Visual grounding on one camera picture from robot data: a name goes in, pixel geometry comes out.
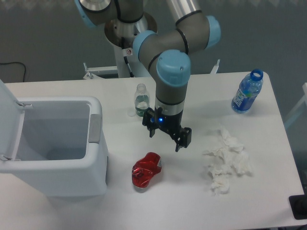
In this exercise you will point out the blue plastic bottle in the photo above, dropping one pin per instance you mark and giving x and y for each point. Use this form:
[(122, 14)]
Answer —
[(248, 91)]

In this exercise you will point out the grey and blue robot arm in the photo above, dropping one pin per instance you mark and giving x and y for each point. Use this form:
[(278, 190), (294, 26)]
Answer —
[(165, 57)]

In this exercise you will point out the white furniture at right edge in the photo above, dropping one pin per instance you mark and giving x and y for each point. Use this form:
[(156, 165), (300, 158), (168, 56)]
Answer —
[(297, 110)]

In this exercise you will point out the black device at table edge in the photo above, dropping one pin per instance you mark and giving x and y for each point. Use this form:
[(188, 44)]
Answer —
[(298, 205)]

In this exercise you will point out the crumpled white tissue paper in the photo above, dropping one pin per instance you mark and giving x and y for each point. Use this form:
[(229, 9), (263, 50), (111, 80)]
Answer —
[(227, 159)]

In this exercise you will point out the white trash bin lid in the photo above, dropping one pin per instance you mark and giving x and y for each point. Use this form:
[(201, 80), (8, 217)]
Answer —
[(12, 114)]

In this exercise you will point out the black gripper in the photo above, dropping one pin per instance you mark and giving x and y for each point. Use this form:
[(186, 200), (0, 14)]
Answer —
[(170, 124)]

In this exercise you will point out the crushed red can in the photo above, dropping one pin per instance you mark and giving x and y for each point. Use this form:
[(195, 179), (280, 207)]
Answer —
[(144, 170)]

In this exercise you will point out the white trash bin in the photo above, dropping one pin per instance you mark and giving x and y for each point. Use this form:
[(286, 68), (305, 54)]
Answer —
[(62, 150)]

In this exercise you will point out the clear plastic bottle green label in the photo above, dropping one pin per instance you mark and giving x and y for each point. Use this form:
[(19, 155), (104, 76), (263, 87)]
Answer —
[(141, 99)]

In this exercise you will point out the white bottle cap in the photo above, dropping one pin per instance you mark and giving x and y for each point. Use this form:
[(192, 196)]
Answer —
[(131, 113)]

